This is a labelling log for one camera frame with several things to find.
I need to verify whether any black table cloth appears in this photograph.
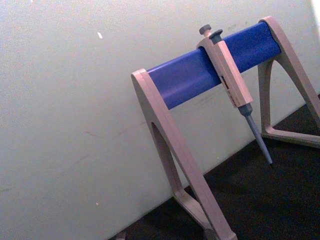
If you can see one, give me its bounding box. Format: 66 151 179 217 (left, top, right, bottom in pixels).
107 93 320 240

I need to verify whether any beige pipette with grey tip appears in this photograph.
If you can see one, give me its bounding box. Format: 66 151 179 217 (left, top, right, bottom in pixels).
196 24 274 166

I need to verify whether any pipette stand with blue bar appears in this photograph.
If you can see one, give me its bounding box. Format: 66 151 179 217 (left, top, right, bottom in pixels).
130 15 320 240

